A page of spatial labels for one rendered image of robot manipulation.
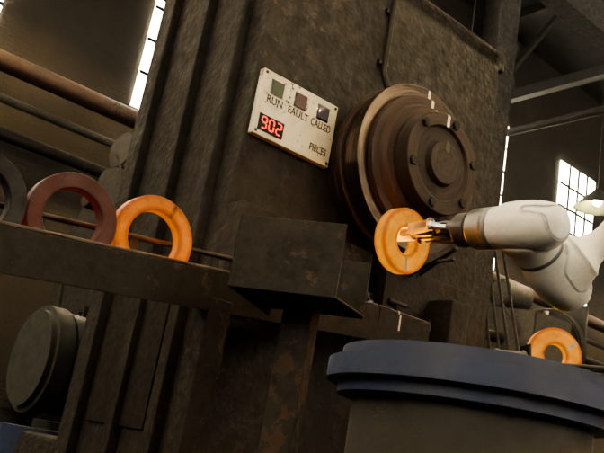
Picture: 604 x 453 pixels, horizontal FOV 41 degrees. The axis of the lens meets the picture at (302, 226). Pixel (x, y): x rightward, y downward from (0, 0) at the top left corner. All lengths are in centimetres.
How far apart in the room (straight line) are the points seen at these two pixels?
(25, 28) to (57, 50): 37
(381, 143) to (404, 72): 45
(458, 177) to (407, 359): 148
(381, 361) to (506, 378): 12
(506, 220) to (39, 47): 729
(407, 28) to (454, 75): 24
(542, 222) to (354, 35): 99
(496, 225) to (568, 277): 18
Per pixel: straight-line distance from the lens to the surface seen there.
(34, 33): 861
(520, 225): 162
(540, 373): 77
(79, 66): 871
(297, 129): 212
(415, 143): 210
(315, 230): 146
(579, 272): 172
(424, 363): 77
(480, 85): 278
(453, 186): 220
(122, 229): 167
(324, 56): 227
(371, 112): 212
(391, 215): 184
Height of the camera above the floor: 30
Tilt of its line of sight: 16 degrees up
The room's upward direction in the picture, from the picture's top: 10 degrees clockwise
